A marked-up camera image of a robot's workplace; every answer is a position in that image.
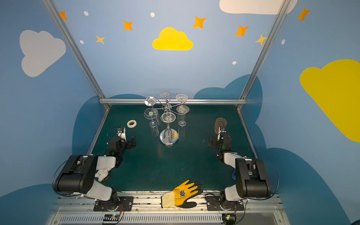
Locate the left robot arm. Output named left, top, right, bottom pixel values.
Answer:
left=52, top=136, right=136, bottom=212

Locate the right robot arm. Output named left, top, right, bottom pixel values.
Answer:
left=209, top=131, right=279, bottom=211

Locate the chrome wine glass rack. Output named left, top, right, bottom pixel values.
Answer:
left=144, top=91, right=188, bottom=147

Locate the white tape roll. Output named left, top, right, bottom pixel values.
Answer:
left=127, top=120, right=137, bottom=128

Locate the brown oval pad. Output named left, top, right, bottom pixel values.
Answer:
left=214, top=118, right=227, bottom=134

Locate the small white plush toy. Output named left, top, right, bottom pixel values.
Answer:
left=95, top=169, right=110, bottom=182

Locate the yellow black work glove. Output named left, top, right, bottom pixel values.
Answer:
left=161, top=179, right=203, bottom=209

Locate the left controller board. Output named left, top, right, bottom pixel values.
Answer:
left=102, top=214, right=121, bottom=225

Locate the controller board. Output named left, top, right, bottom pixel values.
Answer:
left=222, top=214, right=236, bottom=225
left=102, top=214, right=121, bottom=225

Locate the right controller board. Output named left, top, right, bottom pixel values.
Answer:
left=222, top=214, right=236, bottom=225

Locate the horizontal aluminium frame bar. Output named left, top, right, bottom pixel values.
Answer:
left=99, top=97, right=247, bottom=105

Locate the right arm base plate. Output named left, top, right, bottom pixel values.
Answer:
left=204, top=194, right=244, bottom=211

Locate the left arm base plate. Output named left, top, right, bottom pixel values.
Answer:
left=93, top=196, right=134, bottom=212

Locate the left aluminium frame post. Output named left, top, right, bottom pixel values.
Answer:
left=43, top=0, right=106, bottom=100

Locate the aluminium frame post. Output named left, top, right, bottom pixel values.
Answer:
left=43, top=0, right=106, bottom=100
left=237, top=0, right=292, bottom=112

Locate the aluminium rail base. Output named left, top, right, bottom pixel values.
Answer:
left=46, top=190, right=290, bottom=225

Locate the right aluminium frame post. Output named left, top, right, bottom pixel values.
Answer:
left=237, top=0, right=292, bottom=112

